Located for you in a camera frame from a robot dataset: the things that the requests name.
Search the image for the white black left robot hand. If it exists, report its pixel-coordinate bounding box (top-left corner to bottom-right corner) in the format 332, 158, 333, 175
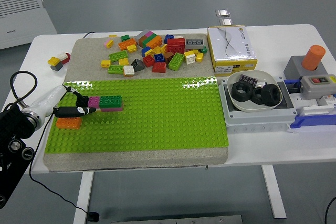
28, 84, 97, 125

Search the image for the orange long brick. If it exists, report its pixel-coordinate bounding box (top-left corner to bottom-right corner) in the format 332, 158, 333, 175
118, 38, 138, 51
146, 37, 163, 50
56, 116, 82, 131

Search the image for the green studded baseplate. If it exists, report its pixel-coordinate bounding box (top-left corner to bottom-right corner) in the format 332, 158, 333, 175
44, 76, 230, 156

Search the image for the small grey brick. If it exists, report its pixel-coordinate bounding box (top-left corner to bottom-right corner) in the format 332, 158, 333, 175
50, 61, 64, 72

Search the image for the magenta square brick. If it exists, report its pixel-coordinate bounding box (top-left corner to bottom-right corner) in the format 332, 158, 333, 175
88, 96, 101, 109

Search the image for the grey-brown mat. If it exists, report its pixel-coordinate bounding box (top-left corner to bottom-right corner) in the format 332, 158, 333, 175
43, 33, 228, 172

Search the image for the dark green long brick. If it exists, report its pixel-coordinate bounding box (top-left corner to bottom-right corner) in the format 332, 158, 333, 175
99, 95, 123, 109

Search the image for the light green long brick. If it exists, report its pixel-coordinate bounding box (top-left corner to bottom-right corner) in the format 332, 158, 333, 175
108, 50, 129, 62
168, 52, 185, 71
107, 65, 125, 75

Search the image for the white heater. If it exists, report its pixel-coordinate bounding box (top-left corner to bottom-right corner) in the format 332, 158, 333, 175
0, 0, 58, 50

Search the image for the white orange square brick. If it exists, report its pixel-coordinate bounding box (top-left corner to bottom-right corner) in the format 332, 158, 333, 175
122, 65, 135, 77

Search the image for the dark grey roof brick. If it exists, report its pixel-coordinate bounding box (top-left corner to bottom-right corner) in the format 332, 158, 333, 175
130, 58, 145, 73

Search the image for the white table leg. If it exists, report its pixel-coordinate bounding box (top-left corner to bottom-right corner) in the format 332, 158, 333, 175
72, 171, 95, 224
261, 165, 287, 219

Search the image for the plain grey brick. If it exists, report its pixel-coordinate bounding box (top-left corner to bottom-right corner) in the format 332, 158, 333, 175
134, 29, 153, 41

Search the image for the red roof brick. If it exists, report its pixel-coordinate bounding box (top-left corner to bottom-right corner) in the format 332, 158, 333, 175
151, 61, 167, 73

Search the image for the large red brick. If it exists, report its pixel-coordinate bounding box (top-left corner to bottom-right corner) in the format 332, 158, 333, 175
166, 38, 186, 54

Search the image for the grey long studded brick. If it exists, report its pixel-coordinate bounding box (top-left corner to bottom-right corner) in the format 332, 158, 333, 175
185, 38, 205, 50

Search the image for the large black hex nut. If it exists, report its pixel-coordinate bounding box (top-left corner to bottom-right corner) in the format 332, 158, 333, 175
230, 81, 254, 103
260, 83, 283, 106

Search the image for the white yellow cardboard box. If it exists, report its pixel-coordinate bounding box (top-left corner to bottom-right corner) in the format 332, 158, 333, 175
206, 25, 258, 74

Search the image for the purple circuit board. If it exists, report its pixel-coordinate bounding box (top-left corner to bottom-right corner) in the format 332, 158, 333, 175
238, 74, 259, 87

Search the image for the grey-white junction box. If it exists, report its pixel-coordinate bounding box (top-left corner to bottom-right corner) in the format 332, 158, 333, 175
218, 76, 297, 133

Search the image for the small black hex nut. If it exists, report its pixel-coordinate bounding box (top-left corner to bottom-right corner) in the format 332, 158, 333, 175
250, 89, 265, 105

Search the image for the white bowl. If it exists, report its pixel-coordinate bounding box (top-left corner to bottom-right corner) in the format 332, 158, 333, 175
226, 70, 284, 112

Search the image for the blue clip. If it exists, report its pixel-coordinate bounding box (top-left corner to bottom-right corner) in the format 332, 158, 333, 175
285, 78, 302, 90

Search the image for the grey block with hole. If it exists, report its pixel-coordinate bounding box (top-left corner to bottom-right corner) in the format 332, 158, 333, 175
283, 55, 329, 82

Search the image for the white terminal block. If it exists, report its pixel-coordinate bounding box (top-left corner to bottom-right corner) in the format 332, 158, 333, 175
288, 92, 336, 116

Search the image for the orange cylinder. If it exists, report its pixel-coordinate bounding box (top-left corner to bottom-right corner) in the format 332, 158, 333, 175
301, 45, 327, 72

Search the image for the long black cable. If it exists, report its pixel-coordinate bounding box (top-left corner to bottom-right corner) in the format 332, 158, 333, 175
28, 31, 96, 216

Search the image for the grey push-button switch box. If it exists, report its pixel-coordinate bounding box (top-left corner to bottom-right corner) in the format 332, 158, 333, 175
300, 74, 336, 99

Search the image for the blue plastic rail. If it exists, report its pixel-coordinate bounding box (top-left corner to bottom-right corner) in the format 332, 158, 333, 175
290, 105, 336, 134

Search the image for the short black cable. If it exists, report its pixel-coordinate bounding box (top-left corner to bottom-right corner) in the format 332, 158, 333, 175
324, 197, 336, 224

